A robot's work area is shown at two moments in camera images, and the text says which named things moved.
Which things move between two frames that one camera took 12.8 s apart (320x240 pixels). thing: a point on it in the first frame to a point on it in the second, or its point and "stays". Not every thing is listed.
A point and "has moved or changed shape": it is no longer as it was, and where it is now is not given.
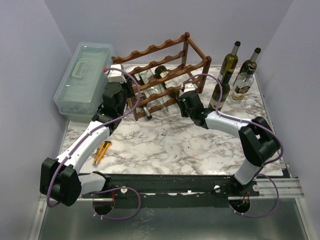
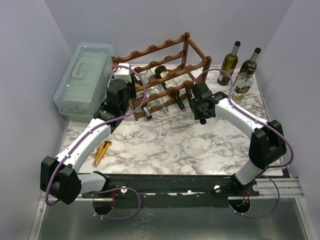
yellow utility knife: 103,149 stays
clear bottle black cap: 243,83 stays
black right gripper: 182,100 to 191,100
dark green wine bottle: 216,93 has moved or changed shape
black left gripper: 128,85 stays
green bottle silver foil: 229,62 stays
